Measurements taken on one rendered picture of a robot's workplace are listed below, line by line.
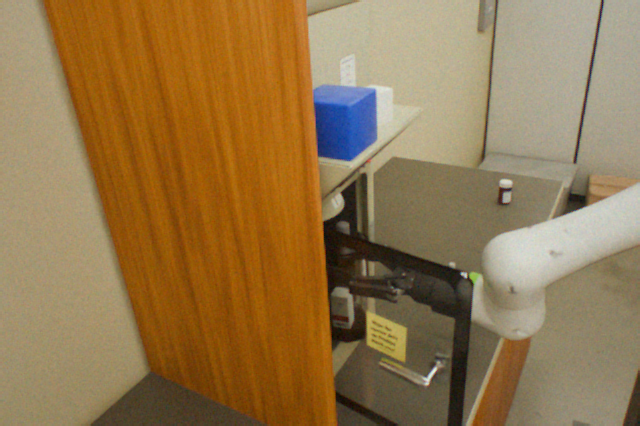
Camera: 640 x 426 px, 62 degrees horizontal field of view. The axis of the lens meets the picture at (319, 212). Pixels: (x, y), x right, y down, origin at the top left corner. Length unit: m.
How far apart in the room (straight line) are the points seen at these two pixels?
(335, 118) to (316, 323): 0.34
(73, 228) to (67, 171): 0.11
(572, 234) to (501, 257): 0.12
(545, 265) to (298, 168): 0.41
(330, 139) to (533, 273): 0.38
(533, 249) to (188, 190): 0.57
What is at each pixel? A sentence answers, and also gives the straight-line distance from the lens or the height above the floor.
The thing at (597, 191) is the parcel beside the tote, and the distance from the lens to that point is 3.76.
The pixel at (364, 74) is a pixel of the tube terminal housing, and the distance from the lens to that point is 1.08.
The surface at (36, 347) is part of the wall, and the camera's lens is 1.17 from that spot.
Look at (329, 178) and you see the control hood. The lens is 0.83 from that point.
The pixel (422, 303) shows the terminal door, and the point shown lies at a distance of 0.83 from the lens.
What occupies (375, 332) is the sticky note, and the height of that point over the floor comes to 1.22.
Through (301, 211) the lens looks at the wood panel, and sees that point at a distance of 0.78.
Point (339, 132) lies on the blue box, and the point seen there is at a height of 1.56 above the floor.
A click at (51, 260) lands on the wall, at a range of 1.13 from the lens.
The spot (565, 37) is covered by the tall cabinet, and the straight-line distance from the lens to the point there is 3.85.
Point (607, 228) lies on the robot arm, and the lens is 0.95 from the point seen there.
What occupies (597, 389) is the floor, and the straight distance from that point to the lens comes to 2.70.
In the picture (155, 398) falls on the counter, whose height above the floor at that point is 0.94.
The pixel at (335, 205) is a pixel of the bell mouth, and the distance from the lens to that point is 1.08.
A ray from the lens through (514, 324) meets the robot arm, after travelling 0.98.
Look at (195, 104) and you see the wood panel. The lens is 0.83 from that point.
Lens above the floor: 1.82
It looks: 28 degrees down
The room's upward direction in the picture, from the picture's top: 4 degrees counter-clockwise
